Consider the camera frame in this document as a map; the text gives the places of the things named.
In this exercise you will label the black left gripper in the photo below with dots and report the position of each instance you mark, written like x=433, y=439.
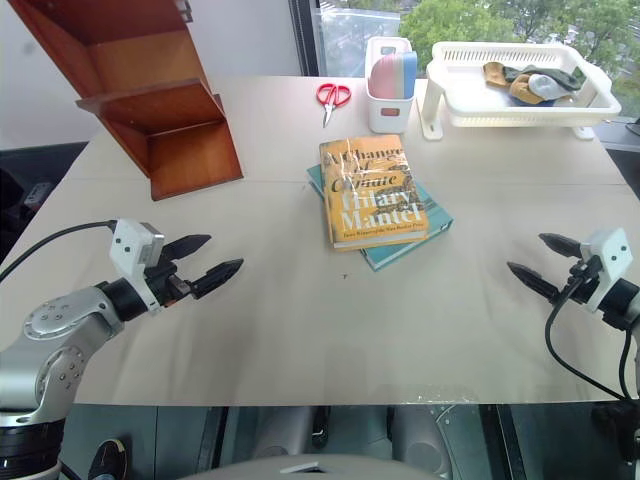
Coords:
x=162, y=285

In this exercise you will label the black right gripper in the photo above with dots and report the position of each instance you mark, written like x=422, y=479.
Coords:
x=582, y=287

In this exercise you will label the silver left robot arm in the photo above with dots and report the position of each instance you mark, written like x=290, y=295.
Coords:
x=55, y=340

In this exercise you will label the teal book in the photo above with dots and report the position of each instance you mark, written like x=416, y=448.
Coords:
x=420, y=235

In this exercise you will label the brown wooden shelf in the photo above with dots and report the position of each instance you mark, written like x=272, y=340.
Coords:
x=165, y=125

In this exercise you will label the yellow Hilary Mantel book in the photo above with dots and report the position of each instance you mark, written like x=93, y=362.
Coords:
x=370, y=200

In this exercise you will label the dark side desk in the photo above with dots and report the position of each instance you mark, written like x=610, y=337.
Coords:
x=622, y=150

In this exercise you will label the white plastic basket rack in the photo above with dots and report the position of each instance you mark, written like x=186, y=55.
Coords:
x=530, y=112

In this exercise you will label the large mustard sock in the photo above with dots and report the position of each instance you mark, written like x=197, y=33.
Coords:
x=521, y=92

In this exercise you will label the light grey sock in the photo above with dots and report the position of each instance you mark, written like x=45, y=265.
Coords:
x=547, y=87

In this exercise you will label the dark green sock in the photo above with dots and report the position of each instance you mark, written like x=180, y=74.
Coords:
x=562, y=77

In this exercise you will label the grey rounded robot leg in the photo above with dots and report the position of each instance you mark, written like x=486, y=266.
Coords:
x=422, y=435
x=285, y=432

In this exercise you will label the small mustard sock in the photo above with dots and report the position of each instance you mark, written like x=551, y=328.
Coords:
x=495, y=74

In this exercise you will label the white plastic storage bin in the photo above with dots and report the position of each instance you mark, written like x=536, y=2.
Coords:
x=387, y=112

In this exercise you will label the grey robot torso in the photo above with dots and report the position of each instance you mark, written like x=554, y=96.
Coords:
x=310, y=467

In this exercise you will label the blue plastic board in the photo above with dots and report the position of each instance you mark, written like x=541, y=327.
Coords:
x=410, y=72

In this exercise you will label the green plastic board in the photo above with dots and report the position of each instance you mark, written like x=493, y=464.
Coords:
x=401, y=75

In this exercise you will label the pink plastic board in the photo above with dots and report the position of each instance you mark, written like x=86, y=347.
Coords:
x=382, y=75

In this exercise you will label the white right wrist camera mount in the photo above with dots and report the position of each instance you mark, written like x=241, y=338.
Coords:
x=607, y=260

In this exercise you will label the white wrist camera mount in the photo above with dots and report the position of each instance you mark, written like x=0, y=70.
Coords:
x=607, y=260
x=131, y=255

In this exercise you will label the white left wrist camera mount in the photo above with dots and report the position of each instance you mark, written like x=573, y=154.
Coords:
x=131, y=255

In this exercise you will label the dark window frame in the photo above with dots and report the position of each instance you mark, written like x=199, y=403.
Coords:
x=302, y=37

